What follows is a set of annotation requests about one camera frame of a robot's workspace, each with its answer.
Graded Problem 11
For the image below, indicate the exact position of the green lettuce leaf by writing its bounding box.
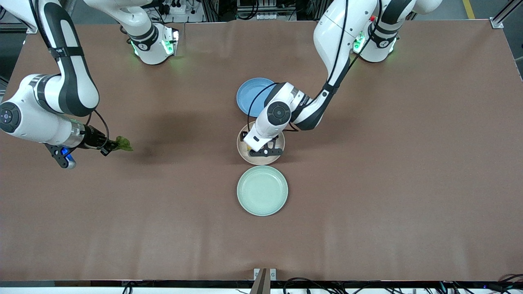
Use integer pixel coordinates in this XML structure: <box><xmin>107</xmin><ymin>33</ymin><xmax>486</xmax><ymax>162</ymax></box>
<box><xmin>112</xmin><ymin>136</ymin><xmax>134</xmax><ymax>152</ymax></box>

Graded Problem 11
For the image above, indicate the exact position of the brown table cover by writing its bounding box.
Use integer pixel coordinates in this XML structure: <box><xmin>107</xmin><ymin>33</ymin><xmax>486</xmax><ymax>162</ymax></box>
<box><xmin>0</xmin><ymin>18</ymin><xmax>523</xmax><ymax>282</ymax></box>

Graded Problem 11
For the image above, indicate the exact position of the blue plate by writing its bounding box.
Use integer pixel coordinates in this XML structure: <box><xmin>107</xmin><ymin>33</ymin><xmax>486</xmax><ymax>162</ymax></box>
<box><xmin>237</xmin><ymin>78</ymin><xmax>279</xmax><ymax>118</ymax></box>

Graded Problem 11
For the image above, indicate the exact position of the beige plate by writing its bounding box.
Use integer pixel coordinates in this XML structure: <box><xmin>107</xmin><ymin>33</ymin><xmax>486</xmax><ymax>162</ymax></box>
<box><xmin>237</xmin><ymin>122</ymin><xmax>286</xmax><ymax>166</ymax></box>

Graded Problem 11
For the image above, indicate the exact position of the white power strip with plugs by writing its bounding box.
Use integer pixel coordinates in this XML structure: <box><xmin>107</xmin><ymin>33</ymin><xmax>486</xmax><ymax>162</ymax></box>
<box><xmin>161</xmin><ymin>0</ymin><xmax>188</xmax><ymax>15</ymax></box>

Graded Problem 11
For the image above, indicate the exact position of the pale green plate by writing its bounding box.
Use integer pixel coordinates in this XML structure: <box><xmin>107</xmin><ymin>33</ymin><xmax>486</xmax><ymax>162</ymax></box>
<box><xmin>237</xmin><ymin>165</ymin><xmax>288</xmax><ymax>216</ymax></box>

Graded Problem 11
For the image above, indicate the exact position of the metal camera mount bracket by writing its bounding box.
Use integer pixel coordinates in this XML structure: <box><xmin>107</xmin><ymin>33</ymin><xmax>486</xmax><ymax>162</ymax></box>
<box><xmin>253</xmin><ymin>268</ymin><xmax>277</xmax><ymax>294</ymax></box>

